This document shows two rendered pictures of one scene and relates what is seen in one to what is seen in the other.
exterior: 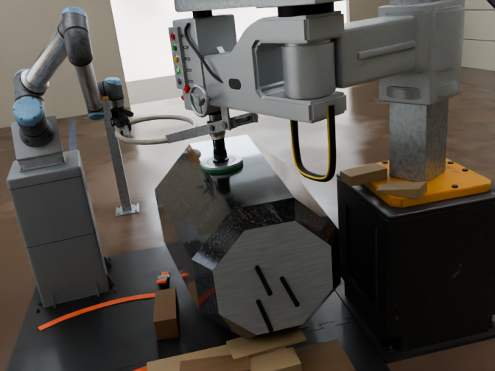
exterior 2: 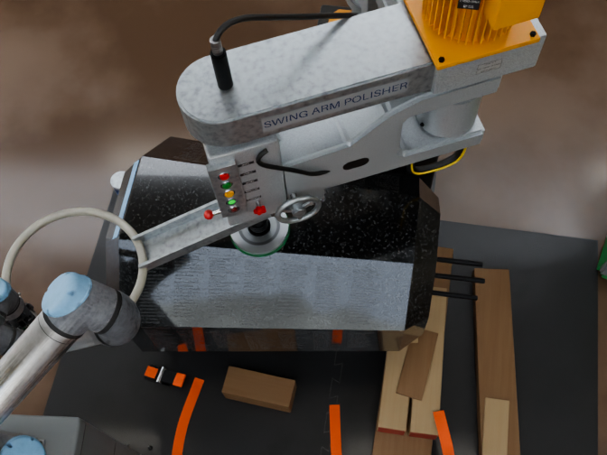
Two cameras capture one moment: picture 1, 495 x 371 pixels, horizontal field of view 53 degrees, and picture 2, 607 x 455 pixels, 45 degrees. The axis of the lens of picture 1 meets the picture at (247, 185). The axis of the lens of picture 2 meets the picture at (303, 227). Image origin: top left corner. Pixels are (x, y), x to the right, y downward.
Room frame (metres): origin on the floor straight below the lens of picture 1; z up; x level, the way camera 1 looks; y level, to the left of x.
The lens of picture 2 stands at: (1.76, 1.10, 3.27)
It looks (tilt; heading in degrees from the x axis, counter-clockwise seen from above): 64 degrees down; 295
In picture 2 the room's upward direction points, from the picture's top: 6 degrees counter-clockwise
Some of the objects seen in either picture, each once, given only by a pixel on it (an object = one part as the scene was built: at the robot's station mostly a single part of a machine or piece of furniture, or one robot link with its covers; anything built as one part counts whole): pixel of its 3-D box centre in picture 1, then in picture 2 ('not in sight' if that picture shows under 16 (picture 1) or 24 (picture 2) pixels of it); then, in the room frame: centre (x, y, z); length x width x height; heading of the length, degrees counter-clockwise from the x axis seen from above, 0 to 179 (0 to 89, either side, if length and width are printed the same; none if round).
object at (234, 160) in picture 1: (221, 161); (259, 227); (2.40, 0.12, 0.89); 0.21 x 0.21 x 0.01
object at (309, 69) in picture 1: (308, 68); (449, 96); (1.87, -0.27, 1.39); 0.19 x 0.19 x 0.20
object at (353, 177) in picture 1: (363, 174); not in sight; (2.23, -0.56, 0.81); 0.20 x 0.10 x 0.05; 108
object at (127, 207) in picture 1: (115, 151); not in sight; (4.05, 1.07, 0.54); 0.20 x 0.20 x 1.09; 10
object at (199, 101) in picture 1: (205, 99); (294, 199); (2.23, 0.14, 1.24); 0.15 x 0.10 x 0.15; 36
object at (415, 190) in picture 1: (401, 186); not in sight; (2.03, -0.67, 0.80); 0.20 x 0.10 x 0.05; 50
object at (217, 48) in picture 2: not in sight; (220, 62); (2.40, 0.12, 1.83); 0.04 x 0.04 x 0.17
